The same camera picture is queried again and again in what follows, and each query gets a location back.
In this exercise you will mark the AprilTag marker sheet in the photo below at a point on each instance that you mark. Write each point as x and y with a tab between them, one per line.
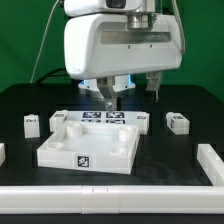
103	117

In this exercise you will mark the white right obstacle wall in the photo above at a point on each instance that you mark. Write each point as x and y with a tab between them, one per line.
211	163

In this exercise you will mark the white square tabletop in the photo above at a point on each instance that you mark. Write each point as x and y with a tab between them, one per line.
85	146

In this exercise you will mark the white front obstacle wall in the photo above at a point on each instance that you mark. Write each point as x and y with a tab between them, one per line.
111	199

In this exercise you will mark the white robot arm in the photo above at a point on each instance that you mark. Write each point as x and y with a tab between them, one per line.
141	14

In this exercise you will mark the white obstacle wall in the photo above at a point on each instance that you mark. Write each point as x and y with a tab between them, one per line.
211	163
111	199
2	153

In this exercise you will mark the white left obstacle wall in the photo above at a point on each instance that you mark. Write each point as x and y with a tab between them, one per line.
2	153

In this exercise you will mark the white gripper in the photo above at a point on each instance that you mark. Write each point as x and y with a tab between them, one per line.
101	45

